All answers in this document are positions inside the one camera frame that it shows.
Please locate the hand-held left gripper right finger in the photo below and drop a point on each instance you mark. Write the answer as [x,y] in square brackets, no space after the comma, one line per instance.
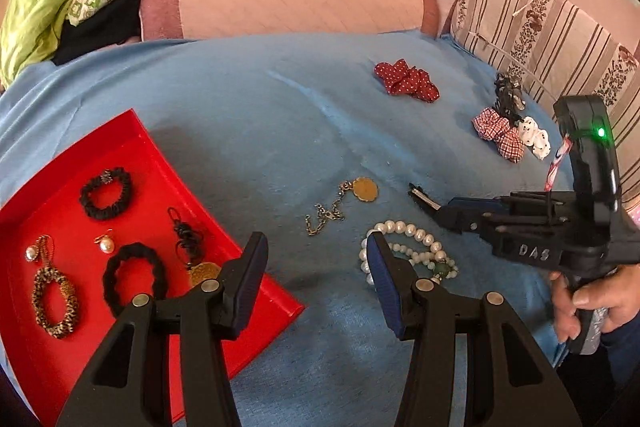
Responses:
[385,279]

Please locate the red polka dot scrunchie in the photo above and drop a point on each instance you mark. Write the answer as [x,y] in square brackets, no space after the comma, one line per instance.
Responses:
[405,79]

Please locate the leopard print scrunchie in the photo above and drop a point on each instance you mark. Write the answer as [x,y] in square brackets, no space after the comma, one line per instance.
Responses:
[39,307]

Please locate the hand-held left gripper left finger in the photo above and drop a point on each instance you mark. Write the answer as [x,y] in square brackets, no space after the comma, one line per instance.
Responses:
[250,279]

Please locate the white black-dotted scrunchie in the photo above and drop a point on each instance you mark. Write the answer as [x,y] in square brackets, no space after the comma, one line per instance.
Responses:
[532,137]

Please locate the black cloth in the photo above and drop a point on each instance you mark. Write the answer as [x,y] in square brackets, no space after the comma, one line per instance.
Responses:
[100,32]

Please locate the red checked scrunchie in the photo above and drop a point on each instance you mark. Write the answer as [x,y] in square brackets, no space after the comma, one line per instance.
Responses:
[492,127]

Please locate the dark grey scrunchie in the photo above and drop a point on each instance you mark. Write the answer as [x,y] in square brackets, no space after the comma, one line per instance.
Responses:
[507,94]

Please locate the plain black scrunchie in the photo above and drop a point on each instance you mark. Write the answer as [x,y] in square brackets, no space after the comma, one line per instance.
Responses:
[112,282]

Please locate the striped floral pillow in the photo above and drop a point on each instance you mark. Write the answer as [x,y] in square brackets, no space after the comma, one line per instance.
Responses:
[550,22]

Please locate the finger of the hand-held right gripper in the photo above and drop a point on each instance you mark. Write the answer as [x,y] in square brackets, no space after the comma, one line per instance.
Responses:
[460,214]

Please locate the red plastic tray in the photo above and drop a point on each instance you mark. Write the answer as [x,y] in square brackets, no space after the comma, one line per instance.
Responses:
[65,217]

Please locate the person's right hand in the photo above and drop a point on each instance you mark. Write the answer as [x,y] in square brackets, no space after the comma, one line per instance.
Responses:
[600,294]

